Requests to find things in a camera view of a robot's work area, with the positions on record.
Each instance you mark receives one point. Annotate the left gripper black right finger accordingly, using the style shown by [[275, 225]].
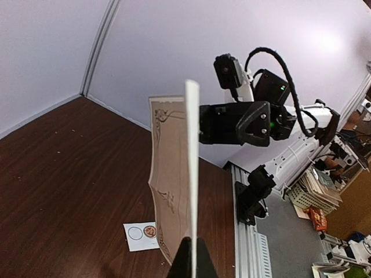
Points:
[[205, 266]]

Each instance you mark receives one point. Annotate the white basket of papers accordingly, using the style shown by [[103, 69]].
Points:
[[315, 189]]

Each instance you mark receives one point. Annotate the white paper sheet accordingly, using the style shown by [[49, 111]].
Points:
[[174, 171]]

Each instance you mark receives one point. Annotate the right aluminium frame post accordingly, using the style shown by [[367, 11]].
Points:
[[104, 27]]

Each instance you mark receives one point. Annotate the white seal sticker sheet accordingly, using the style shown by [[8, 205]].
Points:
[[141, 236]]

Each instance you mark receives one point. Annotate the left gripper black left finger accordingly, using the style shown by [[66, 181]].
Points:
[[182, 263]]

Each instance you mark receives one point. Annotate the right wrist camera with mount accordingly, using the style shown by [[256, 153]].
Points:
[[234, 78]]

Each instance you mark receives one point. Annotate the orange snack packet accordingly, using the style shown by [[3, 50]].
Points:
[[318, 219]]

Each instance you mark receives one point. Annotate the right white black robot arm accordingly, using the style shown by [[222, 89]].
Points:
[[284, 126]]

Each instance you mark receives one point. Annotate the front aluminium rail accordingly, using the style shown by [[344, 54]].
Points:
[[280, 245]]

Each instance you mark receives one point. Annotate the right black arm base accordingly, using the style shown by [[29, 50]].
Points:
[[249, 197]]

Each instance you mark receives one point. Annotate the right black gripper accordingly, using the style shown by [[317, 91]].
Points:
[[235, 123]]

